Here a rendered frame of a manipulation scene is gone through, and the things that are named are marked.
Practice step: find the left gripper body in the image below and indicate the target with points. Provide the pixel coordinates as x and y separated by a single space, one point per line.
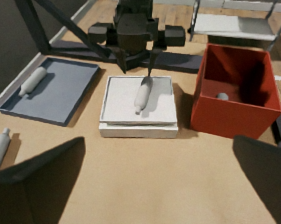
100 32

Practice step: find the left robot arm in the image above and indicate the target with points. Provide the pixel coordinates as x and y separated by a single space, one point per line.
134 29

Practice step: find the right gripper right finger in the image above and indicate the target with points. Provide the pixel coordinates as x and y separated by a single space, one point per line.
261 164

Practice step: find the white digital weighing scale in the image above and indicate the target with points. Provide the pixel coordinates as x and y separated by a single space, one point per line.
118 118

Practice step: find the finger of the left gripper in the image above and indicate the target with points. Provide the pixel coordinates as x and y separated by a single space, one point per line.
154 54
120 54

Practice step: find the red open box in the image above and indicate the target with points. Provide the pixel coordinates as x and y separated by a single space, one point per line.
247 77

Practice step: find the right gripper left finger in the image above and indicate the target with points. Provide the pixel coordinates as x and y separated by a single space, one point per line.
37 190

